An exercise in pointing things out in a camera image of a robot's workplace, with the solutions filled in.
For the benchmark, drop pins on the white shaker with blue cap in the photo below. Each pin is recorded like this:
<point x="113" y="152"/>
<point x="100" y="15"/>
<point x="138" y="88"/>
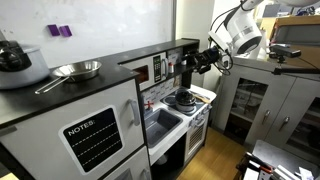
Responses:
<point x="183" y="62"/>

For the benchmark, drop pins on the large silver cooking pot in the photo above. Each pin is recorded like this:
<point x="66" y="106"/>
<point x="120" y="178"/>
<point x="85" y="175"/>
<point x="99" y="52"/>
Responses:
<point x="33" y="70"/>

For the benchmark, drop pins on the grey plastic sink basin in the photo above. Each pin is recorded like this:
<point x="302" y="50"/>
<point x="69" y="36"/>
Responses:
<point x="161" y="126"/>

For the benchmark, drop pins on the black white toy kitchen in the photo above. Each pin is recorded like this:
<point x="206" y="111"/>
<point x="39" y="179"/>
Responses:
<point x="100" y="71"/>

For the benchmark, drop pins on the grey toy microwave door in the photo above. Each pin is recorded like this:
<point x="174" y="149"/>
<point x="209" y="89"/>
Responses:
<point x="150" y="71"/>

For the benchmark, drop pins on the grey brick backsplash panel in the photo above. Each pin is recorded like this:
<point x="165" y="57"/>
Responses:
<point x="161" y="90"/>

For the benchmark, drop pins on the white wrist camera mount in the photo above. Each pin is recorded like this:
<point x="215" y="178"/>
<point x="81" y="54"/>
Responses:
<point x="217" y="39"/>

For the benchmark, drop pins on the grey glass door cabinet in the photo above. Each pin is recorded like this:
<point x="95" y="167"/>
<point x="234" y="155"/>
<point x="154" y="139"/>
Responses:
<point x="300" y="90"/>

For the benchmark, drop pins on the grey round bowl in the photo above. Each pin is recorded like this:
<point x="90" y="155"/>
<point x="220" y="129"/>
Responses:
<point x="161" y="160"/>

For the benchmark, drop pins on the wooden spatula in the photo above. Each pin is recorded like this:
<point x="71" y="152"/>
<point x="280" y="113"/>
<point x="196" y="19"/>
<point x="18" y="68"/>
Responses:
<point x="201" y="97"/>

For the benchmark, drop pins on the grey stove knob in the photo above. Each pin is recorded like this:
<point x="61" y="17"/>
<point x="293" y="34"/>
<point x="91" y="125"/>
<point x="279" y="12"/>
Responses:
<point x="198" y="117"/>
<point x="209" y="107"/>
<point x="203" y="112"/>
<point x="192" y="122"/>

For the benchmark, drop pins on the white shaker with red cap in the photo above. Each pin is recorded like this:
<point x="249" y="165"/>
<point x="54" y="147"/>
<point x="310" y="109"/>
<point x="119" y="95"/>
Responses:
<point x="170" y="68"/>

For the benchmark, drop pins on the purple magnet block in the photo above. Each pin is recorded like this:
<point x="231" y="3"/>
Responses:
<point x="53" y="30"/>
<point x="65" y="31"/>

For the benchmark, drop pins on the wooden box with dark panel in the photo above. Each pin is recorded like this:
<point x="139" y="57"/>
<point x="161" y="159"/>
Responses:
<point x="300" y="35"/>

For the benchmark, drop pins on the white whiteboard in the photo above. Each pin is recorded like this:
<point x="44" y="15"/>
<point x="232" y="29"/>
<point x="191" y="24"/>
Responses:
<point x="116" y="23"/>

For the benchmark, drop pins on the steel frying pan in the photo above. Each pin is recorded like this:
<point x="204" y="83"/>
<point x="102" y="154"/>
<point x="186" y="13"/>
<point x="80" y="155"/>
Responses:
<point x="78" y="70"/>

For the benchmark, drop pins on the fridge door with chalkboard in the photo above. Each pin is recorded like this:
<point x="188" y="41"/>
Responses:
<point x="43" y="133"/>

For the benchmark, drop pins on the black camera on boom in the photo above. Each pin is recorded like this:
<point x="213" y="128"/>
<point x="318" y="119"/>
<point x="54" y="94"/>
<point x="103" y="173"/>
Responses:
<point x="285" y="51"/>

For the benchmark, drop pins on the grey vented oven door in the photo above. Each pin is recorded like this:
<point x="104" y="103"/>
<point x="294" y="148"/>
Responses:
<point x="196" y="136"/>

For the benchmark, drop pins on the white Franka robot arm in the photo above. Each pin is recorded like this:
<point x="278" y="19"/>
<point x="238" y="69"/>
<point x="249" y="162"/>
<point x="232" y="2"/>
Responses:
<point x="243" y="30"/>

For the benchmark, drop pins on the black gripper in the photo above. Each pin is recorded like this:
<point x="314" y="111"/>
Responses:
<point x="208" y="58"/>

